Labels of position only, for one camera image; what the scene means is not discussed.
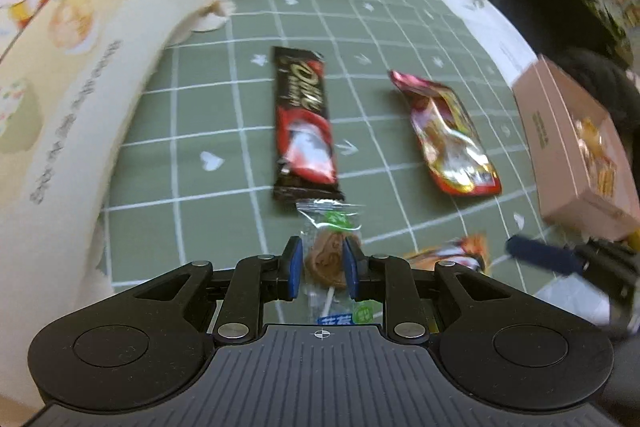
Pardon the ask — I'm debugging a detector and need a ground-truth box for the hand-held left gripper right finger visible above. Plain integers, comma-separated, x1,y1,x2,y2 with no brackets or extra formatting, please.
342,238,531,347

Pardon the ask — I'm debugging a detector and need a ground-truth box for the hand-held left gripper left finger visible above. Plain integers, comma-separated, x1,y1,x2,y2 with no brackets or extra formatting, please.
115,237,304,347

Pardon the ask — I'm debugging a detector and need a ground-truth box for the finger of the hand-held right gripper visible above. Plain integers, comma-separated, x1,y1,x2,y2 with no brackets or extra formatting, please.
505,234,588,277

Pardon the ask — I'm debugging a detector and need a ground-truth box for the chocolate lollipop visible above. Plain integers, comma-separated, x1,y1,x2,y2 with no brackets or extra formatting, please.
295,199,386,325

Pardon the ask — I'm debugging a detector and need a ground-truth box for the orange snack packet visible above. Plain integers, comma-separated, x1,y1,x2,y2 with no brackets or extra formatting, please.
402,234,493,278

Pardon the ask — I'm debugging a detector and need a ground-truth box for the pink cardboard box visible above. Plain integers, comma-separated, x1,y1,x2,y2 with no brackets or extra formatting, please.
512,54,640,243

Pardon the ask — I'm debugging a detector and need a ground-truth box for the red foil snack packet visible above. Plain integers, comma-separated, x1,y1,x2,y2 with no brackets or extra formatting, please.
389,69,502,198

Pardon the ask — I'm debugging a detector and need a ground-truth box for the black red chocolate bar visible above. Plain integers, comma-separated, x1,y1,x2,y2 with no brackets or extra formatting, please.
270,46,346,202

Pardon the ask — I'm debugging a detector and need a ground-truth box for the white paper sheet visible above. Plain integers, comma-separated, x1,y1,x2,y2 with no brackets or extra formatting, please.
535,279,616,333

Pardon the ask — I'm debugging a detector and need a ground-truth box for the green checked tablecloth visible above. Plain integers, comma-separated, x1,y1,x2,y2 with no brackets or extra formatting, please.
95,0,551,323

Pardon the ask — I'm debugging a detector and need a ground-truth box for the white floral table cover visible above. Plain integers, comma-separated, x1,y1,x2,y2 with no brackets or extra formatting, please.
430,0,538,82

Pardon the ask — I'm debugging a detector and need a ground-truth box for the cream cartoon print tote bag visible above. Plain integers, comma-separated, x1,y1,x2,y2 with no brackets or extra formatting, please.
0,0,235,403

